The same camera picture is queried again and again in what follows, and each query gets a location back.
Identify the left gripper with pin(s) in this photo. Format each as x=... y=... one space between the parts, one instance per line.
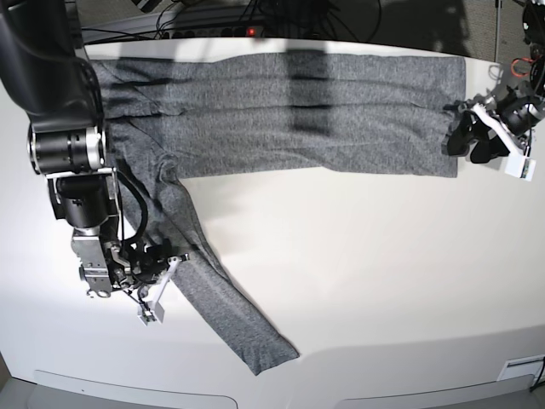
x=497 y=126

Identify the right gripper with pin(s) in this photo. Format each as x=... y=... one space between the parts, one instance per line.
x=108 y=266

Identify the grey long-sleeve T-shirt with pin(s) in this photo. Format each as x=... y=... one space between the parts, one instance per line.
x=170 y=121

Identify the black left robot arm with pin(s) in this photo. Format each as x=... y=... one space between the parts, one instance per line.
x=533 y=26

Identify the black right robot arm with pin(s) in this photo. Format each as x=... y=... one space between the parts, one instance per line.
x=46 y=72

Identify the black power strip red light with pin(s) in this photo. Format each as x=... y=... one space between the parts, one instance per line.
x=220 y=31

